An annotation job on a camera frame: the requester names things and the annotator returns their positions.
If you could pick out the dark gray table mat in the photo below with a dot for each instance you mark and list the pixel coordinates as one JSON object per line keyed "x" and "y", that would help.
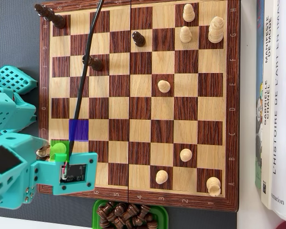
{"x": 14, "y": 47}

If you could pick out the dark wooden king piece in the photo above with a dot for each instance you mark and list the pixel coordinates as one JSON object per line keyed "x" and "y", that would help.
{"x": 57, "y": 20}

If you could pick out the light wooden rook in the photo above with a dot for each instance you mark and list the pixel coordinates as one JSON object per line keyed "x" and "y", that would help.
{"x": 213, "y": 186}

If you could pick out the captured dark chess piece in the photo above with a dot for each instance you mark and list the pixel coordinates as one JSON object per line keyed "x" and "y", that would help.
{"x": 104, "y": 223}
{"x": 143, "y": 212}
{"x": 116, "y": 222}
{"x": 103, "y": 210}
{"x": 149, "y": 218}
{"x": 152, "y": 225}
{"x": 131, "y": 211}
{"x": 134, "y": 223}
{"x": 119, "y": 209}

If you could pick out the green plastic tray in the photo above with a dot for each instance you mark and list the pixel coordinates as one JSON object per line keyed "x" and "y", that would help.
{"x": 94, "y": 214}

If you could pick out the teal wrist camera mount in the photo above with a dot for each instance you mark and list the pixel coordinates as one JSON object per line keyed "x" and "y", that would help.
{"x": 90, "y": 176}

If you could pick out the white Gabrielle Chanel book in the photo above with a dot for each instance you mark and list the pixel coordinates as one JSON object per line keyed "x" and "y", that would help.
{"x": 266, "y": 155}

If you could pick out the wooden chess board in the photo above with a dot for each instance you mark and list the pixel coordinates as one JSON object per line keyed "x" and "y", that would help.
{"x": 140, "y": 109}

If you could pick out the tall slender light chess piece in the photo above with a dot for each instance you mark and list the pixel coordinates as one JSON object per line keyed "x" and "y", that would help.
{"x": 45, "y": 150}

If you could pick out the illustrated blue book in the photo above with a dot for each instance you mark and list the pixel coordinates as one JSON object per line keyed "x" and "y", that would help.
{"x": 259, "y": 47}

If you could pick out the white art history book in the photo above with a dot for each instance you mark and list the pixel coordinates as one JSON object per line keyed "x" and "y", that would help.
{"x": 280, "y": 119}

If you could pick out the light wooden king piece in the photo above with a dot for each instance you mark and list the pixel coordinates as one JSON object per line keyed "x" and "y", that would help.
{"x": 216, "y": 29}

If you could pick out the light wooden pawn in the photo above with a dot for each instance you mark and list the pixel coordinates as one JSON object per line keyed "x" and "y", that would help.
{"x": 186, "y": 35}
{"x": 186, "y": 155}
{"x": 161, "y": 177}
{"x": 164, "y": 86}
{"x": 188, "y": 14}

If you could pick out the dark wooden pawn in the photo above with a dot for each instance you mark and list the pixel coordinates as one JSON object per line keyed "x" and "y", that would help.
{"x": 138, "y": 39}

